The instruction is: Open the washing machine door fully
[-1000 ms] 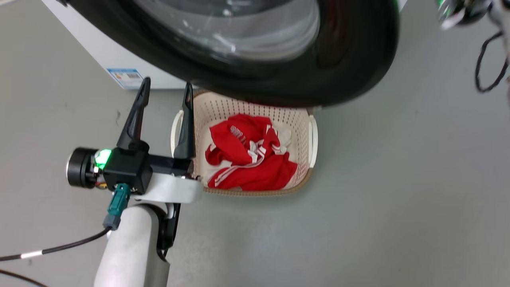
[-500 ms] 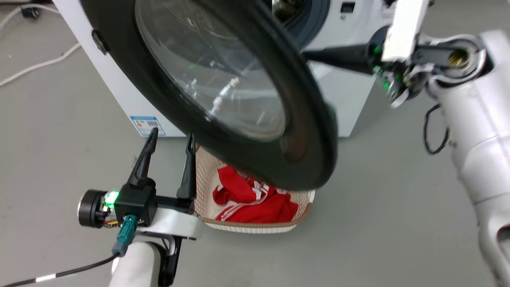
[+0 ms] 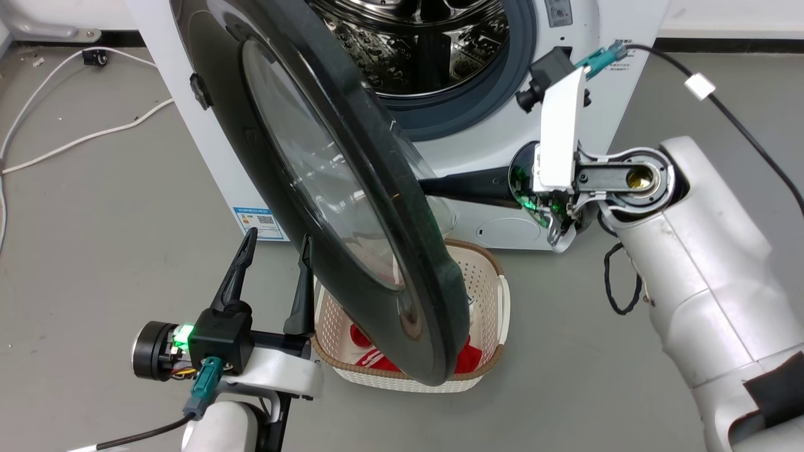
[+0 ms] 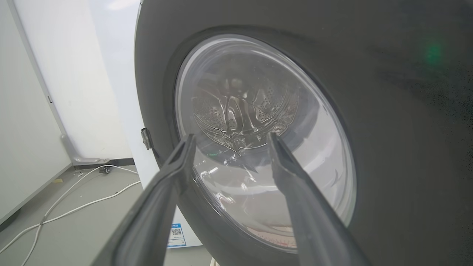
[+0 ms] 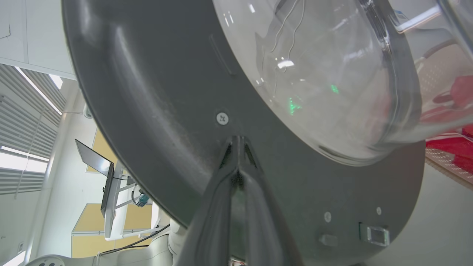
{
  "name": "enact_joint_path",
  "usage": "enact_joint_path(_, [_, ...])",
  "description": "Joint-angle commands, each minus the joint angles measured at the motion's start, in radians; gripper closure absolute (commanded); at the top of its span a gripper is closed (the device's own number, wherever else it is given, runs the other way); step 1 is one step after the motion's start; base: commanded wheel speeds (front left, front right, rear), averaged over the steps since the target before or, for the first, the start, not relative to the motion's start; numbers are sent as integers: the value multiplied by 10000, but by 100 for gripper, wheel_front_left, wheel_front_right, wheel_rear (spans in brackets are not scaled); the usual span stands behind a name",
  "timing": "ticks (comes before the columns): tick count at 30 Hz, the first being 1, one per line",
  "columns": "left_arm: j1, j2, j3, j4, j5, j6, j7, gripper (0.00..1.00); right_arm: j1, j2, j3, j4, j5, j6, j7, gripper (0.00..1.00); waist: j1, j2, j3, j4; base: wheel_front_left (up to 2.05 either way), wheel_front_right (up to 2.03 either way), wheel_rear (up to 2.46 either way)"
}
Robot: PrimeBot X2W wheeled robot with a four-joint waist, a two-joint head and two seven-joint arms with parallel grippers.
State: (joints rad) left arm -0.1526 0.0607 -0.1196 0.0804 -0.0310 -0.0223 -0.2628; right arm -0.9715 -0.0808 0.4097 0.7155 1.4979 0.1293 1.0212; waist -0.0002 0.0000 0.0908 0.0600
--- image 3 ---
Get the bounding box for black cable with white tag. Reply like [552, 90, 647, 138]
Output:
[574, 39, 804, 217]

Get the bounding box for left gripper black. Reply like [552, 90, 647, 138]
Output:
[131, 227, 315, 381]

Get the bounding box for steel washer drum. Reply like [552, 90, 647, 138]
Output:
[308, 0, 510, 99]

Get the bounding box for black cable with teal plug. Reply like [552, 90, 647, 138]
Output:
[94, 356, 225, 452]

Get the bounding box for grey rubber door gasket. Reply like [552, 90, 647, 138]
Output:
[364, 0, 538, 143]

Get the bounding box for thin black looped cable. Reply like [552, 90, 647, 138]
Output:
[603, 241, 644, 316]

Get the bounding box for blue energy label sticker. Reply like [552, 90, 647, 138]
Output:
[232, 206, 287, 243]

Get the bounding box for white rounded plastic base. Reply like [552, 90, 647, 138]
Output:
[0, 0, 140, 45]

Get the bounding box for red garment with white stripes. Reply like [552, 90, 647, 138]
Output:
[349, 323, 484, 376]

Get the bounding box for round white filter hatch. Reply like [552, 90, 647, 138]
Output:
[474, 216, 543, 247]

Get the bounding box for cream woven plastic laundry basket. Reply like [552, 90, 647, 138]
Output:
[312, 238, 511, 394]

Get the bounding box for white front-load washing machine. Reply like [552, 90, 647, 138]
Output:
[126, 0, 670, 252]

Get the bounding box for black round glass washer door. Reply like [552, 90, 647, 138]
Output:
[170, 0, 472, 387]

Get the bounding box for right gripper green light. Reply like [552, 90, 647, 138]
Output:
[417, 142, 599, 254]

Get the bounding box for grey control panel sticker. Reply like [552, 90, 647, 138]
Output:
[544, 0, 574, 28]

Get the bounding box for white floor cable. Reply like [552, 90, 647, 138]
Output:
[0, 46, 159, 165]
[0, 98, 175, 253]

